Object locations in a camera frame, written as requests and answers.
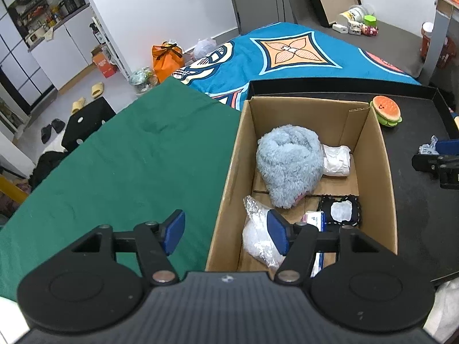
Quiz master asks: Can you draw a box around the white side table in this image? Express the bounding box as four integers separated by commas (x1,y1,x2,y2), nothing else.
419,0,458,85

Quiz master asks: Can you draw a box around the grey fluffy plush toy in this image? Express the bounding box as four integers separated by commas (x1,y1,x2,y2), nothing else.
256,124,324,209

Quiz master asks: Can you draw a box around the small blue-grey fabric toy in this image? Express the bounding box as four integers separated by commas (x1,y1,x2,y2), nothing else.
419,135,439,155

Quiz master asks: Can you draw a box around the hamburger plush toy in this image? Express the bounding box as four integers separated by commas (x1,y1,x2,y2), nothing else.
370,95,402,127

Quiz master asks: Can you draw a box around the clear plastic bag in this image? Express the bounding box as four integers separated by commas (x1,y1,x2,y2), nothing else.
242,196,285,271

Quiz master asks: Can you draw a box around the yellow slipper far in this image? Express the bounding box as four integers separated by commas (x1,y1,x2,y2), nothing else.
91,82,104,99

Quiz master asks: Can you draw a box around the blue patterned blanket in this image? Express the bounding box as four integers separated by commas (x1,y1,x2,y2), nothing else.
172,23,416,110

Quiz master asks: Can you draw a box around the yellow slipper near stool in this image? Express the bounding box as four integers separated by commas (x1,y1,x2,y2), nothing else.
71,97,86,115

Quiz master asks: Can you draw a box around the orange cardboard carton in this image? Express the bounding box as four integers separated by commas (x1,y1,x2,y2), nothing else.
91,45,117,79

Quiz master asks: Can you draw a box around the brown cardboard box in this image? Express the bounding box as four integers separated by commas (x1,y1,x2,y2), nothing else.
205,95,399,280

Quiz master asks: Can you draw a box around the white plastic bag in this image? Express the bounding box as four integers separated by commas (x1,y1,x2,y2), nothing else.
193,38,217,60

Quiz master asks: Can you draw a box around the green lidded jar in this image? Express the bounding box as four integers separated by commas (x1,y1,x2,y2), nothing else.
363,15,377,27

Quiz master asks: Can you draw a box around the blue tissue packet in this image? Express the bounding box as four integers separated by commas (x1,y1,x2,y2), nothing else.
300,210,325,278

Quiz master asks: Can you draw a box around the white kitchen cabinet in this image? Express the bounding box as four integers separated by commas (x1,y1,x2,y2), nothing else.
1,5,97,106

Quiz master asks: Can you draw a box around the black white pouch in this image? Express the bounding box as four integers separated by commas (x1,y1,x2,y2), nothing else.
317,195,362,227

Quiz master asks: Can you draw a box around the black dice stool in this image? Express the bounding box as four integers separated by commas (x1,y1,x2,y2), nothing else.
61,97,116,152

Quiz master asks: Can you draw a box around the orange gift bag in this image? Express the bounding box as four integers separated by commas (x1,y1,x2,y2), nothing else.
152,41,184,83

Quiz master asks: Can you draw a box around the red white cup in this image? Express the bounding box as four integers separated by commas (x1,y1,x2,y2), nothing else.
420,22,434,60

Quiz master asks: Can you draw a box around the white plastic bottle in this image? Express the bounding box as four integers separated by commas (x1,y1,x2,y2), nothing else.
336,4,375,26

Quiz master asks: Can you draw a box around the green cloth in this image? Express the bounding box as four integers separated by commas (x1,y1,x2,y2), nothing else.
1,79,240,300

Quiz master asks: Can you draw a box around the black slippers pair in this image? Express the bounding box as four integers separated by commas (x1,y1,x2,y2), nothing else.
40,118,65,144

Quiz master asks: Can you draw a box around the white cloth packet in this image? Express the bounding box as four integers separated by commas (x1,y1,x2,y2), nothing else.
322,144,351,177

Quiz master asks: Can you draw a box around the black shallow tray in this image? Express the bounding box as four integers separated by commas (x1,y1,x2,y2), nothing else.
248,78,458,284

